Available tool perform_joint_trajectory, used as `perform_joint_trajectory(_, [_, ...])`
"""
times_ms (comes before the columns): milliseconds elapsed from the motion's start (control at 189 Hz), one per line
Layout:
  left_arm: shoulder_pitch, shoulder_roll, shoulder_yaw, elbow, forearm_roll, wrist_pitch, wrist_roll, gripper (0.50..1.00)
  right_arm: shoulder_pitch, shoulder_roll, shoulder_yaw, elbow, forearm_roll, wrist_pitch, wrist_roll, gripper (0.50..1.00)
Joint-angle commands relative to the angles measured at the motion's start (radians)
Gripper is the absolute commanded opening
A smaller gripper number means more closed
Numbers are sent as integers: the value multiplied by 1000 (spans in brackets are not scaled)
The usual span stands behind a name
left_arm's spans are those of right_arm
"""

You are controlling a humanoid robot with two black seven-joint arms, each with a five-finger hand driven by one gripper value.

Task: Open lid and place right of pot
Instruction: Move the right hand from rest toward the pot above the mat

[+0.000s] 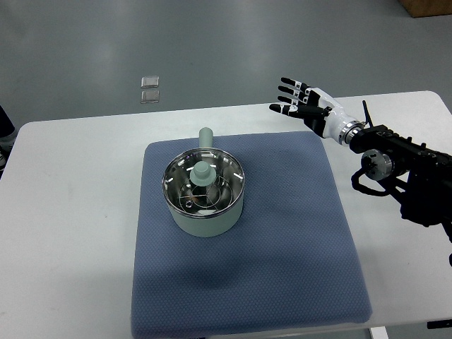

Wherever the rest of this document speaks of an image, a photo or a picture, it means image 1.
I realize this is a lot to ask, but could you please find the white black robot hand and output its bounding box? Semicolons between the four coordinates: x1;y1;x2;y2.
269;78;363;145

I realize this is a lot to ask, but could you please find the glass lid green knob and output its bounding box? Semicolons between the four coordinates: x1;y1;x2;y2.
162;148;245;219

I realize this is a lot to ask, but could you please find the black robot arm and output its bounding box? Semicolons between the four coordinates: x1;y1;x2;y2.
349;125;451;237

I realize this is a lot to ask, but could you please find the green pot steel interior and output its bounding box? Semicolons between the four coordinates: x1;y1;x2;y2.
166;127;244;238

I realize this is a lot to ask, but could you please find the brown cardboard box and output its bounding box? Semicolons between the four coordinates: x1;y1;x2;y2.
399;0;452;18

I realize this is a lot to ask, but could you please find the blue fabric mat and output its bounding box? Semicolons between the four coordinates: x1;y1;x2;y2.
131;132;372;338

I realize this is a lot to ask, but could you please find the upper floor metal plate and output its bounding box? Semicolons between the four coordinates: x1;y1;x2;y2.
141;76;160;88

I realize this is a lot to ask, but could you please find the floor metal plate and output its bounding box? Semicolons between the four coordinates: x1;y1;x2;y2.
141;76;160;88
141;90;160;104

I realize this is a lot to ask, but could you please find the lower floor metal plate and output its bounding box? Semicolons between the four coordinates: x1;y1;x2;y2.
141;90;160;104

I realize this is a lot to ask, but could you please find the white table leg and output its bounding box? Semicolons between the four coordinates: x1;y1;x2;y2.
369;326;389;339

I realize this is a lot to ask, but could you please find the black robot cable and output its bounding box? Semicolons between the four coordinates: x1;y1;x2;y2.
361;100;375;129

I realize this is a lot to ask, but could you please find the wire steaming rack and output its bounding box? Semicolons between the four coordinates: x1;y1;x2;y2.
177;176;234;215

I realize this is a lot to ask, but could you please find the black bracket table edge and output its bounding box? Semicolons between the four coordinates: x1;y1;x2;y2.
427;319;452;329

